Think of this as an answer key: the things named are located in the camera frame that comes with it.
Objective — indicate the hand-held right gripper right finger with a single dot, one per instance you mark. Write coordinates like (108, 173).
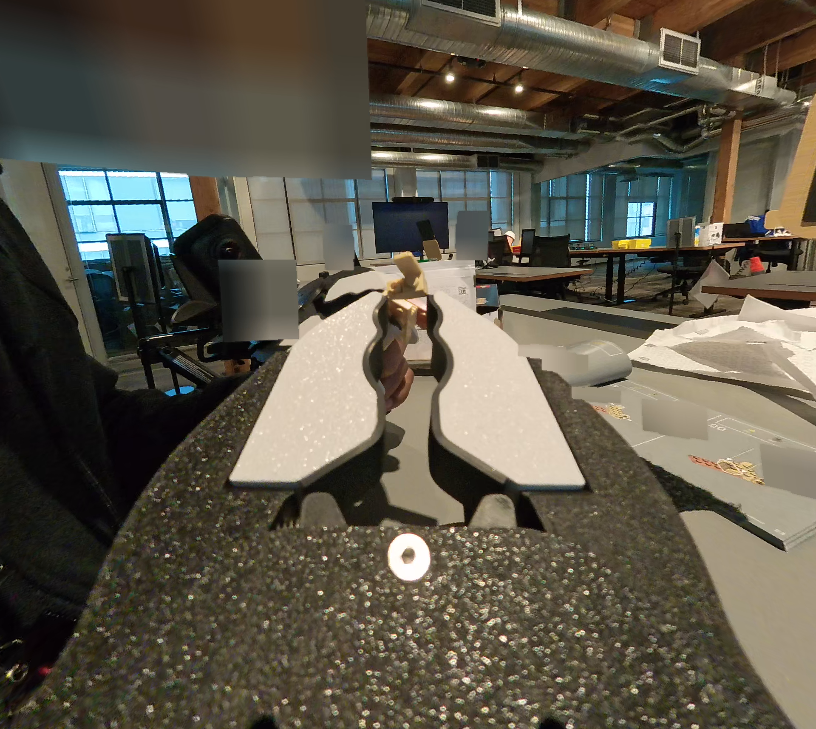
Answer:
(504, 417)

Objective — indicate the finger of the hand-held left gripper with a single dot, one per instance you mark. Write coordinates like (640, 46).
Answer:
(357, 287)
(453, 280)

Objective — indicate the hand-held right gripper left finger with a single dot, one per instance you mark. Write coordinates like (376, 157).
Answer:
(313, 417)

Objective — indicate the small yellow brick assembly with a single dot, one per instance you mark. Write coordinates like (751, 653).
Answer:
(408, 274)

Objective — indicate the person's left forearm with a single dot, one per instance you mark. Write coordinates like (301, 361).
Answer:
(179, 423)

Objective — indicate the grey desk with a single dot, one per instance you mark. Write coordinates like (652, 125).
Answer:
(752, 602)

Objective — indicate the black computer monitor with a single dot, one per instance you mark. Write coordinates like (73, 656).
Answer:
(411, 227)

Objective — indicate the black office chair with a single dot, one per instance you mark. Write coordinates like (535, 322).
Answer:
(147, 296)

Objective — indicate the wooden office table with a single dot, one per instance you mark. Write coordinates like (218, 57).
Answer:
(529, 276)

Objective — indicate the ceiling spot lamp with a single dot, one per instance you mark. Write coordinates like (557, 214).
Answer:
(518, 88)
(449, 76)

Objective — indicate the dark long office table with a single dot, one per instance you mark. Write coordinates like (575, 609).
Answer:
(657, 255)

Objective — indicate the grey instruction booklet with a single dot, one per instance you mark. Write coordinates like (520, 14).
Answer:
(714, 449)

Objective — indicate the crumpled white paper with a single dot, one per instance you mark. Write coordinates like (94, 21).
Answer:
(733, 347)

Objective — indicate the wooden support pillar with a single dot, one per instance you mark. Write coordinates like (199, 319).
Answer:
(726, 168)

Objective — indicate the long thin metal duct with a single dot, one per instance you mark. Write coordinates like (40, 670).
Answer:
(510, 123)

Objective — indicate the wide metal air duct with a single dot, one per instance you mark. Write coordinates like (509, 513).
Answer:
(574, 34)

